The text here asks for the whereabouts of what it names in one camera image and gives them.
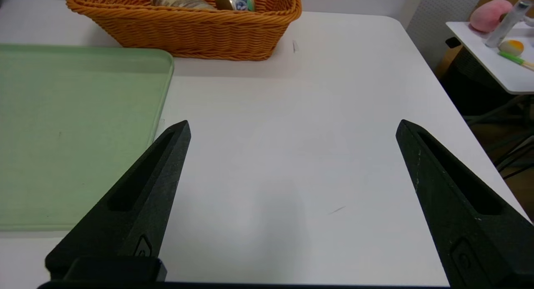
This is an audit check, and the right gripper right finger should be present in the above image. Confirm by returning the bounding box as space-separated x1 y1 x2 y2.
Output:
395 119 534 288

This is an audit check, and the light green plastic tray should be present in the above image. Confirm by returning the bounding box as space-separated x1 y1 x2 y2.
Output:
0 44 174 232

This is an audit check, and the orange wicker basket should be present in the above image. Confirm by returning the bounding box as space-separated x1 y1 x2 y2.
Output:
66 0 302 61

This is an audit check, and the white side table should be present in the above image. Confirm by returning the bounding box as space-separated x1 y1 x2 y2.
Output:
446 20 534 95

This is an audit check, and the yellow and green toothbrush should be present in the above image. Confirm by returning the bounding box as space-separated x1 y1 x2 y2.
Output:
498 39 534 71

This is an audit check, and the clear plastic bottle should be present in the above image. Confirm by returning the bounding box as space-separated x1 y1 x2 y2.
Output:
485 0 533 48

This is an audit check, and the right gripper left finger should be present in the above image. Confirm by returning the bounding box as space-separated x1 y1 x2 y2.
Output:
45 120 192 282

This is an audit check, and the pink peach plush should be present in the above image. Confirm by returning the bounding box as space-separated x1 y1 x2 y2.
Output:
470 0 513 33

